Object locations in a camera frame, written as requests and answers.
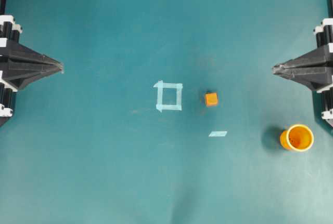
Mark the light blue tape strip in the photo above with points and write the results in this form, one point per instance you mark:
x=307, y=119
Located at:
x=218, y=134

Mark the light blue tape square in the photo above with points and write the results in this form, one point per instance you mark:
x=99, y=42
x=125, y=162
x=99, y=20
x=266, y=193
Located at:
x=169, y=96

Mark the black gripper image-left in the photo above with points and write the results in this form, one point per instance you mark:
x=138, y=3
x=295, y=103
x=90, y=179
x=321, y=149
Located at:
x=16, y=76

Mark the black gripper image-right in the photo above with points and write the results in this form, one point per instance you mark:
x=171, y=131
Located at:
x=314, y=69

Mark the orange cube block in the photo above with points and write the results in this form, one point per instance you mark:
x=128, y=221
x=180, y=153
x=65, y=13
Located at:
x=211, y=99

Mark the orange plastic cup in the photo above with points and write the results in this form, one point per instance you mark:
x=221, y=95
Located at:
x=297, y=138

